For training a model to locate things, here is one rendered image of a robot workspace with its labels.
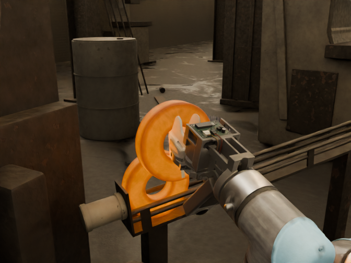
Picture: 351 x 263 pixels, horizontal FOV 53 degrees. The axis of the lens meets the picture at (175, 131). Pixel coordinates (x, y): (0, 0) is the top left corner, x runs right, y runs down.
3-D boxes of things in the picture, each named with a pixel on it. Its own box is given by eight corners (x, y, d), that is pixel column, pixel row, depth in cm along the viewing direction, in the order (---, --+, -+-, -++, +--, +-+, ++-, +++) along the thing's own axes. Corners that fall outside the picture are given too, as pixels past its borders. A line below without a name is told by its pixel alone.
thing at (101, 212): (81, 224, 78) (75, 200, 76) (120, 210, 81) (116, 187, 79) (88, 238, 73) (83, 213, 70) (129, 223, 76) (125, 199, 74)
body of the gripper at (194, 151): (221, 116, 60) (267, 155, 51) (212, 157, 65) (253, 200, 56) (182, 121, 57) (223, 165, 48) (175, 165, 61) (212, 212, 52)
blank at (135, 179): (148, 224, 84) (154, 230, 82) (106, 184, 77) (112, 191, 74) (194, 177, 87) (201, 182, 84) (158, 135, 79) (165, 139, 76)
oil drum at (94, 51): (65, 135, 335) (55, 38, 308) (104, 120, 385) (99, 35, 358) (116, 145, 309) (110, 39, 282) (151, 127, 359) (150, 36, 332)
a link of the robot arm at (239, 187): (270, 220, 53) (225, 235, 49) (252, 200, 56) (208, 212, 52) (284, 180, 49) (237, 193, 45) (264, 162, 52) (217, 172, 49)
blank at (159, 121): (128, 109, 64) (136, 113, 61) (201, 92, 71) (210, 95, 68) (140, 186, 69) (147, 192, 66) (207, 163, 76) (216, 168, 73)
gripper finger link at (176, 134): (176, 103, 66) (200, 128, 59) (172, 130, 69) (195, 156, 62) (161, 105, 65) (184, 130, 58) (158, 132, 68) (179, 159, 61)
